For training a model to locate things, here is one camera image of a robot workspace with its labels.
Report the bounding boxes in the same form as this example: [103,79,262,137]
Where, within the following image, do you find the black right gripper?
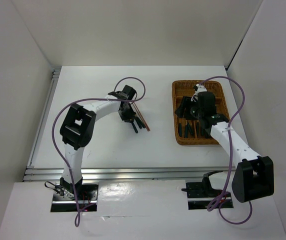
[174,95,204,121]

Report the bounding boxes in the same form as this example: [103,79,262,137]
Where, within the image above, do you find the copper chopstick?
[132,103,151,132]
[135,103,152,132]

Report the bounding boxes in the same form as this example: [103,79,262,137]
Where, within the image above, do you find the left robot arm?
[59,85,142,200]

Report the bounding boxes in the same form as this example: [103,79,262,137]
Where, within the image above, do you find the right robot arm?
[175,91,274,203]

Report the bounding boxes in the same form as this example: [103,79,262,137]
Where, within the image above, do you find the woven wicker cutlery basket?
[172,80,230,146]

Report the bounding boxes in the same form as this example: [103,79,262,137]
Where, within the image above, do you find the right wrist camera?
[193,83,208,97]

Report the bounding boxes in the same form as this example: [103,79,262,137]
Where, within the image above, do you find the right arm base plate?
[181,182,221,210]

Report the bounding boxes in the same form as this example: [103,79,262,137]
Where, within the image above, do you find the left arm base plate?
[44,181,99,213]

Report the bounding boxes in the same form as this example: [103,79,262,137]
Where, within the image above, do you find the aluminium frame rail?
[23,65,237,182]

